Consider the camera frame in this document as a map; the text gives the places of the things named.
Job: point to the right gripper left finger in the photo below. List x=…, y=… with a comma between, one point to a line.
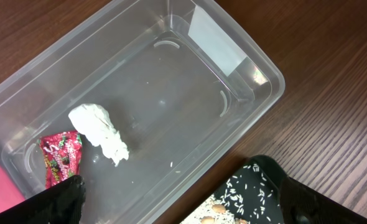
x=59, y=204

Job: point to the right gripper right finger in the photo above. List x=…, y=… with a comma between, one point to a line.
x=301, y=204

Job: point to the red candy wrapper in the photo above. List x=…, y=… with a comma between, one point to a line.
x=62, y=156

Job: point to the white napkin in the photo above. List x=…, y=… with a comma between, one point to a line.
x=94, y=123

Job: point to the black rectangular tray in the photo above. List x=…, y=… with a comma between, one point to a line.
x=255, y=193

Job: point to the clear plastic bin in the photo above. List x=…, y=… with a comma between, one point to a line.
x=181, y=81

